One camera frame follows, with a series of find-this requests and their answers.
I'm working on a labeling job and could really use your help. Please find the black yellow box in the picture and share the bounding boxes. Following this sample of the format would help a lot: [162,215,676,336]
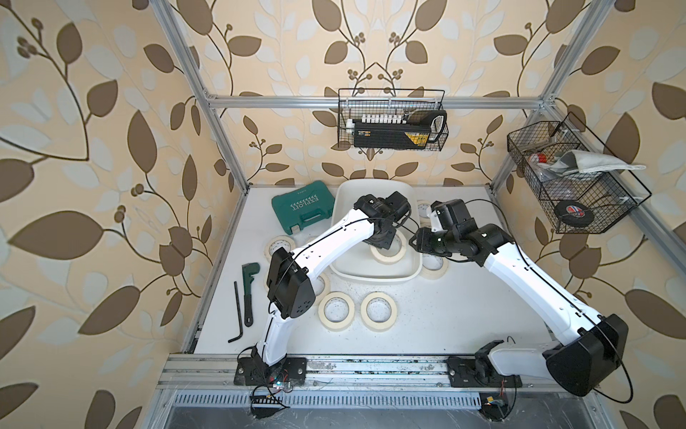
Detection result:
[353,123,431,150]

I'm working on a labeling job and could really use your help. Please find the aluminium frame post right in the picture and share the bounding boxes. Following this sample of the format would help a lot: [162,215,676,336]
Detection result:
[489,0,617,194]

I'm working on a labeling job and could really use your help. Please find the black wire basket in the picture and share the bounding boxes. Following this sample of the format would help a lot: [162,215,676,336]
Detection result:
[507,112,652,234]
[333,87,449,151]

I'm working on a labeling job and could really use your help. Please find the white plastic storage box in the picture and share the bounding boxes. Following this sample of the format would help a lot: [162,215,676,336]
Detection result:
[330,179,422,284]

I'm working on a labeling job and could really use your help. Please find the aluminium frame post left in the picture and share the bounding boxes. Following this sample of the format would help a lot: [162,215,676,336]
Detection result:
[151,1,250,195]

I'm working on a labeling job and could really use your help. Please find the aluminium frame back bar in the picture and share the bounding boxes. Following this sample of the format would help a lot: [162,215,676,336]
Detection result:
[207,95,545,111]

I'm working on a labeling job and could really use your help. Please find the black wire basket right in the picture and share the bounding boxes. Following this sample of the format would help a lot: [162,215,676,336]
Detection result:
[507,112,652,234]

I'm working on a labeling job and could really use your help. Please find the cream tape roll three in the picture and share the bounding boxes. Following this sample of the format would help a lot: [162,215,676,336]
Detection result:
[264,235,297,261]

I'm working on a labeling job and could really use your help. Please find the black tape roll red label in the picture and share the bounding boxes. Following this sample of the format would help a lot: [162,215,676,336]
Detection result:
[554,200,595,228]

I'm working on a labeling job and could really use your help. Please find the cream tape roll five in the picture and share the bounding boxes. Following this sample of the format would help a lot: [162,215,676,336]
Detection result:
[417,200,431,225]

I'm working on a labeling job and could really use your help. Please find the grey cloth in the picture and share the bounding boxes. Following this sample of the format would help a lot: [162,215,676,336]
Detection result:
[545,150,646,176]

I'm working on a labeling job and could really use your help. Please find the cream tape roll two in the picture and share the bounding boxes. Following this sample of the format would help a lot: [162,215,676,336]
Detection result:
[369,232,407,265]

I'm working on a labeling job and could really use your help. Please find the cream tape roll one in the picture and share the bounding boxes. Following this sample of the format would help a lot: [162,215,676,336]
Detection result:
[360,292,398,332]

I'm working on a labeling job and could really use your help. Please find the aluminium frame post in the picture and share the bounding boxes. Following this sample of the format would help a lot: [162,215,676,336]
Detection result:
[151,1,250,195]
[489,0,617,194]

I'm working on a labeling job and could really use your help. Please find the green tool case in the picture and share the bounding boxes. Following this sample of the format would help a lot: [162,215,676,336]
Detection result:
[272,181,335,235]

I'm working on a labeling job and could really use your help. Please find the green pipe wrench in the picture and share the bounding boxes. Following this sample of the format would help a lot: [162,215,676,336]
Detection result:
[241,262,260,327]

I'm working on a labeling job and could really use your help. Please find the cream tape roll four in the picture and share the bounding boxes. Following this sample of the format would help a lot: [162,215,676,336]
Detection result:
[312,273,330,302]

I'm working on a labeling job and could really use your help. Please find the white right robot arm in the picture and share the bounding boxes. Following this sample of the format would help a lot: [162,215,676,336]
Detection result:
[409,225,628,397]

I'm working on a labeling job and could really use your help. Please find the cream tape roll ten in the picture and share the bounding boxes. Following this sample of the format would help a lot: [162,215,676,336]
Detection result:
[420,254,448,281]

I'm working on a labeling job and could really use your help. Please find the black wire basket back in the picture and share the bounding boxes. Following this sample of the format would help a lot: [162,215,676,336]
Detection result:
[333,87,449,151]

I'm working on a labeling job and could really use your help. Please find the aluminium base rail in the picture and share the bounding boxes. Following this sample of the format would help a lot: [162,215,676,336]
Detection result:
[156,352,566,394]

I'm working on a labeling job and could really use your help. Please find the black hex key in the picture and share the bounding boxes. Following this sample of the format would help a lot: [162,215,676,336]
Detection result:
[227,281,244,344]

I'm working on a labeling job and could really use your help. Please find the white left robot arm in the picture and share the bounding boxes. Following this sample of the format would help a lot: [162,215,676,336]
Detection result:
[255,191,411,368]

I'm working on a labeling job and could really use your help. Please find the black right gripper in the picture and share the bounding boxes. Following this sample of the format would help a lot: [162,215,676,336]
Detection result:
[408,226,458,257]

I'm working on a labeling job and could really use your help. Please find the cream tape roll seven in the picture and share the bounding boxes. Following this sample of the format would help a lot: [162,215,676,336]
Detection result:
[318,292,356,332]

